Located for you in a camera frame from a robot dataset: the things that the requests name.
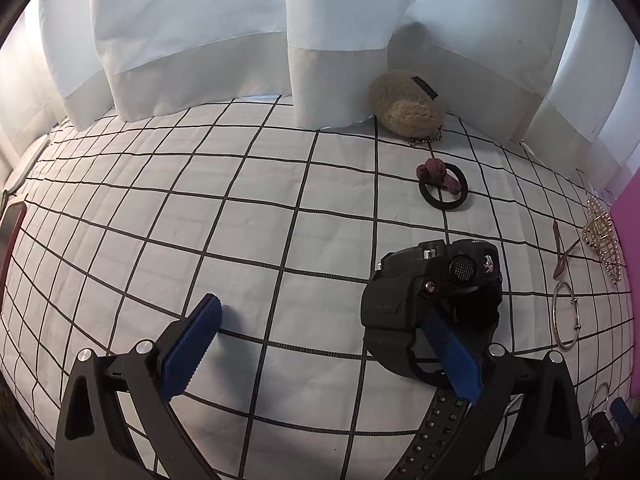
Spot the brown hair clip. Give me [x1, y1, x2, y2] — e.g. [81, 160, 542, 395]
[551, 220, 583, 278]

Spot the white grid pattern bedsheet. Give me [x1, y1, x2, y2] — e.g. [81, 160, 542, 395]
[0, 92, 636, 480]

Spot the gold hair claw clip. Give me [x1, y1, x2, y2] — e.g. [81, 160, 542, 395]
[581, 196, 623, 286]

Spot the silver hoop ring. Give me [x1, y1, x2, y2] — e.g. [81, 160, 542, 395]
[589, 382, 612, 418]
[551, 281, 582, 351]

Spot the beige fuzzy pom-pom keychain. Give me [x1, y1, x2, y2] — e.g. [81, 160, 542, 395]
[369, 71, 447, 148]

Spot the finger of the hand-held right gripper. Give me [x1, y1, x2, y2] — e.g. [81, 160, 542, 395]
[610, 396, 633, 428]
[587, 411, 623, 463]

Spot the red framed dark object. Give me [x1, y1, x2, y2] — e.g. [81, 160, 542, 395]
[0, 200, 28, 306]

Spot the black hair tie maroon knit bow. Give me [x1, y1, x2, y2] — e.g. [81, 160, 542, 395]
[417, 157, 469, 208]

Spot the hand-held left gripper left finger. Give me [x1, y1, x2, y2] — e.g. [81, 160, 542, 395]
[54, 294, 236, 480]

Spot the pink plastic bin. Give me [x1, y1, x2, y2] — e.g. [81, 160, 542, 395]
[612, 160, 640, 401]

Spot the white curtain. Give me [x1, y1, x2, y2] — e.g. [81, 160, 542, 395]
[0, 0, 640, 206]

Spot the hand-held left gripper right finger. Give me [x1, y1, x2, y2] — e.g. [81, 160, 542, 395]
[422, 307, 587, 480]

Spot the black digital wrist watch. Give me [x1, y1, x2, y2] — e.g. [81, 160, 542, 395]
[360, 239, 506, 480]

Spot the white flat object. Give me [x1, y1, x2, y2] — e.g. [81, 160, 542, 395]
[0, 137, 46, 196]

